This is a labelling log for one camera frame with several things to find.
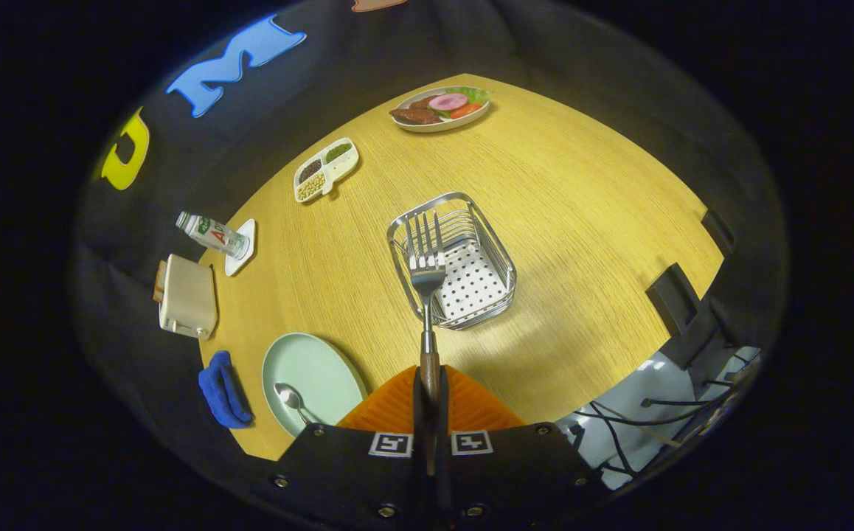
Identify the pile of yellow beans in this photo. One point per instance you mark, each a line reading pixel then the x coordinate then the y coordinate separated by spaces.
pixel 310 187

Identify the pale green plate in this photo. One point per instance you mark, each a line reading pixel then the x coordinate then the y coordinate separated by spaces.
pixel 316 376

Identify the toasted bread slice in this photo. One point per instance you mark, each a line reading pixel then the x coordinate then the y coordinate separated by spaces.
pixel 159 284

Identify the white divided dish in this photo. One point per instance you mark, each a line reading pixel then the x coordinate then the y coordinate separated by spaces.
pixel 344 168

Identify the pink ham slice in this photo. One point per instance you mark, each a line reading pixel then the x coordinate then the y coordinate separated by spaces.
pixel 448 102

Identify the blue folded towel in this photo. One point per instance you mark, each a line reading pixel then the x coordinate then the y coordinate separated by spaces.
pixel 222 391

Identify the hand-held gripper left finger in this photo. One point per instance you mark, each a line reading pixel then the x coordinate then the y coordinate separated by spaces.
pixel 419 413

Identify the pile of dark beans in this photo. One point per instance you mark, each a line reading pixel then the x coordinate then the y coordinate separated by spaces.
pixel 310 170

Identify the thin tan stick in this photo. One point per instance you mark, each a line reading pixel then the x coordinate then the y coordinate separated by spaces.
pixel 648 431

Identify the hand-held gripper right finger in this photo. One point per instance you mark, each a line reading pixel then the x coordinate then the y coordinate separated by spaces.
pixel 443 413

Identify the white labelled drink bottle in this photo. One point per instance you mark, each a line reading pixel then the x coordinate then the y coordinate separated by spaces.
pixel 213 234

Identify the white square coaster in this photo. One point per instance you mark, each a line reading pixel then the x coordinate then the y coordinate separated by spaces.
pixel 235 267

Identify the red tomato slice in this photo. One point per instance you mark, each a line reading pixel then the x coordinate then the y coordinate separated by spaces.
pixel 465 110

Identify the white food plate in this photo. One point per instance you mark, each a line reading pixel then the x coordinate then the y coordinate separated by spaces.
pixel 434 126

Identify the white toaster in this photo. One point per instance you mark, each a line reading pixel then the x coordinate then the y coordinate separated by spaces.
pixel 187 299

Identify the pile of green beans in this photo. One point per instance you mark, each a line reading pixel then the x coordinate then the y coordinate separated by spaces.
pixel 337 153

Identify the green lettuce leaf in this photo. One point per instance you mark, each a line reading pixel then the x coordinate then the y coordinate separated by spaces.
pixel 477 94

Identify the brown meat pieces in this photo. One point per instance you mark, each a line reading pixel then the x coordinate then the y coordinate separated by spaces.
pixel 416 116

